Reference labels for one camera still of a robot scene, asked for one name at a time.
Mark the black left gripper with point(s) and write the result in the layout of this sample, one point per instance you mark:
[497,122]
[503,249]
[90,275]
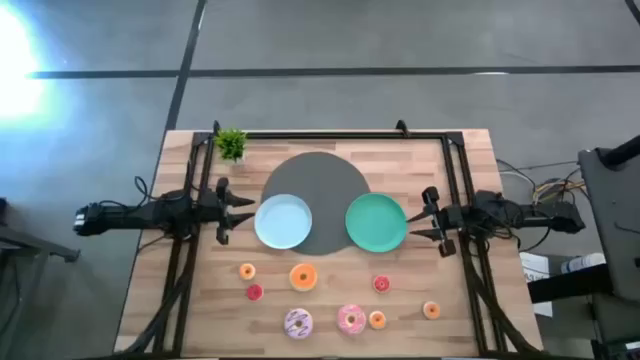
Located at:
[220,210]

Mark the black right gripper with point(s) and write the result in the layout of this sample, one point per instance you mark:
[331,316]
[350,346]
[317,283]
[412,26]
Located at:
[450,218]

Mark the small orange donut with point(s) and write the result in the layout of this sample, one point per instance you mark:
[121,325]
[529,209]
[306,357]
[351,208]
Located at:
[427,313]
[243,274]
[373,322]

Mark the small red donut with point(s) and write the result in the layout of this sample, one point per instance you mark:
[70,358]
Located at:
[377,287]
[251,295]

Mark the large orange chocolate donut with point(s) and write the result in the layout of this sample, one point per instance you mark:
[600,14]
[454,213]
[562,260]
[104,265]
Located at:
[295,280]

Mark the large purple glazed donut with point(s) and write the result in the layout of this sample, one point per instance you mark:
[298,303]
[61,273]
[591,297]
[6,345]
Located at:
[290,327]

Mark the large pink sprinkled donut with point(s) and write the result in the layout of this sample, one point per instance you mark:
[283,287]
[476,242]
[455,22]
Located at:
[343,324]

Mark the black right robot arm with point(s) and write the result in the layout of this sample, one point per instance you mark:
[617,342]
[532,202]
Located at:
[525,216]

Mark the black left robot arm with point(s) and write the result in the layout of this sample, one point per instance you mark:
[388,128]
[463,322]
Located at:
[150,215]

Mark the light blue plate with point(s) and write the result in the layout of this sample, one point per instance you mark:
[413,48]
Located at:
[283,221]

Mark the teal green plate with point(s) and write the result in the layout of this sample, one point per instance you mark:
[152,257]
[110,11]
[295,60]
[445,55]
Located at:
[376,223]

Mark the green plant in white pot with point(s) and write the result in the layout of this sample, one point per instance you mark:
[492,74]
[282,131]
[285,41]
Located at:
[231,145]

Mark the black table clamp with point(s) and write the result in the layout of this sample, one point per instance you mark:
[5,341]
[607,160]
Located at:
[401,128]
[216,127]

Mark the grey round mat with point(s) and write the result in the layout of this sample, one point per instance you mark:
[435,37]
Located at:
[320,175]

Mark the white paper sheet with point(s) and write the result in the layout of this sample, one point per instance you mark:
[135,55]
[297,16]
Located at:
[535,272]

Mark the black shelf board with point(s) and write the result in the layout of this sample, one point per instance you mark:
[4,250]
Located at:
[570,285]

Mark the white bottle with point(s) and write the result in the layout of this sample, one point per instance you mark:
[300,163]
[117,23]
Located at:
[582,262]

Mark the grey cart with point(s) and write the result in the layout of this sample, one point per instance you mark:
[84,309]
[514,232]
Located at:
[615,200]

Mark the dark side table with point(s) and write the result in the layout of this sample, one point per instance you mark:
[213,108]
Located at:
[30,245]

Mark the black aluminium frame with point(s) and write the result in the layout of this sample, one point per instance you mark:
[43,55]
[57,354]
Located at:
[350,135]

